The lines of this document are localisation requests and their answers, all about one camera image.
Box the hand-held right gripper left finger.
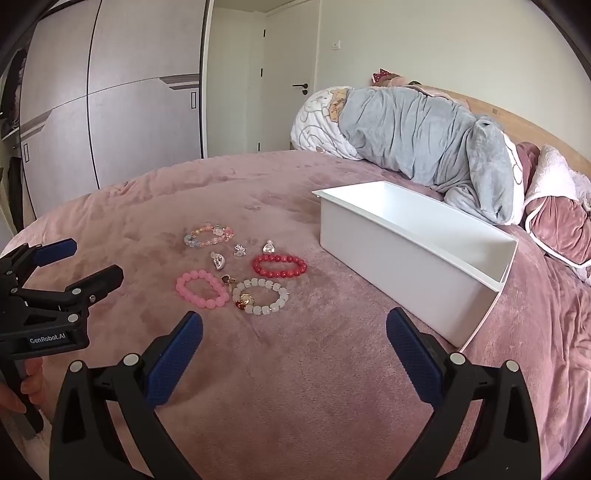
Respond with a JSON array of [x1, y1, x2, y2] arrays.
[[48, 311, 204, 480]]

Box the pink fluffy cloth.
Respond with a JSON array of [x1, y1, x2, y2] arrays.
[[25, 418, 52, 446]]

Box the dark hanging clothes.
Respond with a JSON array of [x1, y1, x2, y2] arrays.
[[0, 46, 29, 139]]

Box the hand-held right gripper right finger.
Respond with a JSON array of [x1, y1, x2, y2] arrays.
[[385, 307, 541, 480]]

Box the white door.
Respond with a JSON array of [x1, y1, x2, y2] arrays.
[[257, 4, 322, 153]]

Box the pastel multicolour bead bracelet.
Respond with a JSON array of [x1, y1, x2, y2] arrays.
[[184, 223, 234, 250]]

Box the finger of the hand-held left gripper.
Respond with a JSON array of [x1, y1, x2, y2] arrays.
[[16, 265, 124, 324], [0, 239, 78, 282]]

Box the wooden headboard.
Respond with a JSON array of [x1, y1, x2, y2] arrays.
[[413, 84, 591, 172]]

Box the red bead bracelet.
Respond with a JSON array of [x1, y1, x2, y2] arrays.
[[252, 254, 308, 280]]

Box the white patterned pillow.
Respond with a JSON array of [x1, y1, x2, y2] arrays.
[[290, 85, 526, 224]]

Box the grey blanket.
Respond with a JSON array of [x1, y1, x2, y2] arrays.
[[339, 85, 520, 225]]

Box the pink bead bracelet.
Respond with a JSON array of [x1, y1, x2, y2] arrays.
[[175, 271, 230, 311]]

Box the white plastic storage box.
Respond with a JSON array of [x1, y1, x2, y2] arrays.
[[311, 181, 520, 349]]

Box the white bead bracelet gold charm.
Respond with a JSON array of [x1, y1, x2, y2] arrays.
[[232, 278, 290, 317]]

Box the pink plush bed blanket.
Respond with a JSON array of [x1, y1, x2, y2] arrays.
[[0, 148, 591, 480]]

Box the grey wardrobe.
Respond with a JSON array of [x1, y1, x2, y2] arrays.
[[18, 0, 211, 220]]

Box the pale pink lace pillow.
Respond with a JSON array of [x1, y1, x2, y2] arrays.
[[524, 144, 591, 219]]

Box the person's left hand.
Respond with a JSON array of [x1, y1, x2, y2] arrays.
[[0, 357, 48, 415]]

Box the dusty pink pillow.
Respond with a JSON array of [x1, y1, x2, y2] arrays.
[[516, 142, 591, 269]]

